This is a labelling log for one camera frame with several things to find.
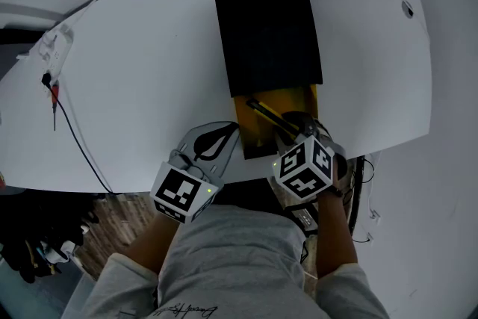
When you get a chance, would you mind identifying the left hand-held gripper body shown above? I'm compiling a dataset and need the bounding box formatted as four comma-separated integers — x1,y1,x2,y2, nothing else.
149,148,226,226

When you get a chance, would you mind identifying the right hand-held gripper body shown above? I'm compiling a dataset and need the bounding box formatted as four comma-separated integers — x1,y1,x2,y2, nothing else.
271,115,347,204

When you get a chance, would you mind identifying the black and gold pen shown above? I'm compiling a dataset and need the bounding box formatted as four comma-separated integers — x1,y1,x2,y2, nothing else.
245,97,300,136

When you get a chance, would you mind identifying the person's right forearm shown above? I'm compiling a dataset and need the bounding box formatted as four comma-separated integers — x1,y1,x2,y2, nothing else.
314,191,360,279

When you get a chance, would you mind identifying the person's left forearm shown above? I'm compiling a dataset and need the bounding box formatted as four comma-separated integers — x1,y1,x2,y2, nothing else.
120,211,181,276

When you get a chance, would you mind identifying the person's right hand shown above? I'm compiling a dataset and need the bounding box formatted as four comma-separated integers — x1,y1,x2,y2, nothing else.
332,152,349,187

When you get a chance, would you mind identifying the black waist device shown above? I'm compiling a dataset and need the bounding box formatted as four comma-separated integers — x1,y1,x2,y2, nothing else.
285,202,319,238

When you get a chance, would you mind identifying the black baseboard strip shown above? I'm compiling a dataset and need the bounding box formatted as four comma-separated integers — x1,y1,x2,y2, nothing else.
347,155,367,236

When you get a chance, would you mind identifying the person's grey shirt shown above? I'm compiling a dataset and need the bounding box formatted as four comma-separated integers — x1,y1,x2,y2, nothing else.
60,202,392,319

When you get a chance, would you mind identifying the white item in bag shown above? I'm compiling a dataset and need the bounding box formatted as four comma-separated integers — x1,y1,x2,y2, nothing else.
39,240,78,264

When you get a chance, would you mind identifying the black bag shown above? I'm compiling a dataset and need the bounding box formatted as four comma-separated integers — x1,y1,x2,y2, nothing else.
0,190,102,285

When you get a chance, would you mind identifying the white power strip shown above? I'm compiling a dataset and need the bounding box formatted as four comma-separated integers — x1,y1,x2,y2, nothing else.
36,23,75,78

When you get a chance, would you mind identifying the short dark desk divider panel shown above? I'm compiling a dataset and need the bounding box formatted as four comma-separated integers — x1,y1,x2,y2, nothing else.
0,27,50,46

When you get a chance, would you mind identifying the black floor cable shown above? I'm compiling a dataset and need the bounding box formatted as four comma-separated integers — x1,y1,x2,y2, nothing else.
341,156,376,244

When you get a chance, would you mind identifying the white floor cable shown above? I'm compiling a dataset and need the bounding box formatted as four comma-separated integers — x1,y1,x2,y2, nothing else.
367,151,384,220

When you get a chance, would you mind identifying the black plug and cable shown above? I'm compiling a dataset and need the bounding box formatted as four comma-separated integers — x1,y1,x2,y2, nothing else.
40,72,122,196

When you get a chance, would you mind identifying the red handled screwdriver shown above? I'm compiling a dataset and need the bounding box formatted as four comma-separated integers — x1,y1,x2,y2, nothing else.
49,83,61,132

